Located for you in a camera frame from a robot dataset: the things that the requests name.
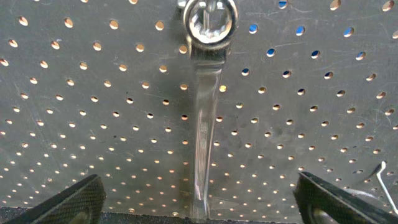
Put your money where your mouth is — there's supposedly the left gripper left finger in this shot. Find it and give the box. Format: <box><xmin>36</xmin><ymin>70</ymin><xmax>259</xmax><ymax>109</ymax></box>
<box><xmin>2</xmin><ymin>174</ymin><xmax>107</xmax><ymax>224</ymax></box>

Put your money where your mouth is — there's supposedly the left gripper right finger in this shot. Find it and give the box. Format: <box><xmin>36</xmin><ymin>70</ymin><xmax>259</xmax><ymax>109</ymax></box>
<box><xmin>294</xmin><ymin>170</ymin><xmax>398</xmax><ymax>224</ymax></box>

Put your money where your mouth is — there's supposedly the wrench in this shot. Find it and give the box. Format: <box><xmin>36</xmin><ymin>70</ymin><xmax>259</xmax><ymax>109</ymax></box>
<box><xmin>177</xmin><ymin>0</ymin><xmax>239</xmax><ymax>223</ymax></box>

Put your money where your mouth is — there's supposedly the black pegboard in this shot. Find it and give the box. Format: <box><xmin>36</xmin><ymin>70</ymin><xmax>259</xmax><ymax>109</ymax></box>
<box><xmin>0</xmin><ymin>0</ymin><xmax>398</xmax><ymax>223</ymax></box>

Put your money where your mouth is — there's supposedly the metal hook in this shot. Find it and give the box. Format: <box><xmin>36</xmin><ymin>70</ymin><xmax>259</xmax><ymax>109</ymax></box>
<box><xmin>177</xmin><ymin>0</ymin><xmax>225</xmax><ymax>13</ymax></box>
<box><xmin>374</xmin><ymin>161</ymin><xmax>398</xmax><ymax>216</ymax></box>

